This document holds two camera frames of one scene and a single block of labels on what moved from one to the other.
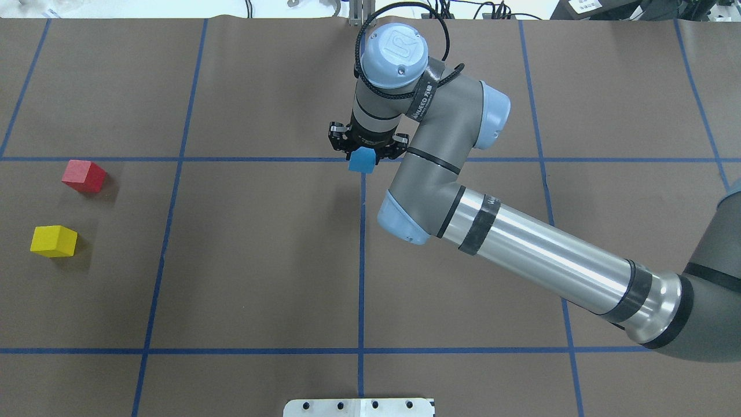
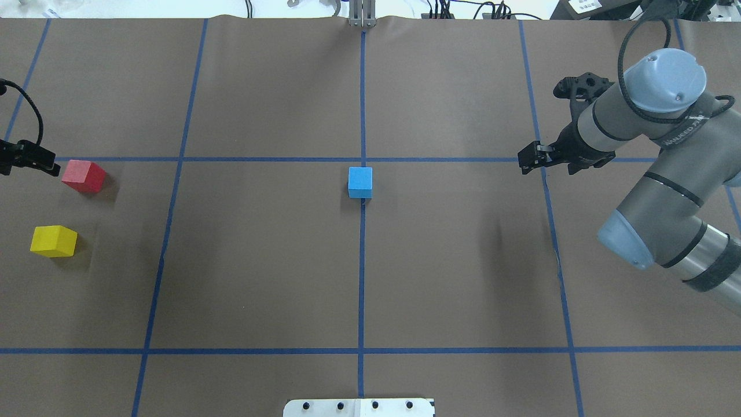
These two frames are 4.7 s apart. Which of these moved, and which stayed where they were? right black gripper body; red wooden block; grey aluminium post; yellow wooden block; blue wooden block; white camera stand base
Moved: blue wooden block; right black gripper body
Stayed: yellow wooden block; grey aluminium post; white camera stand base; red wooden block
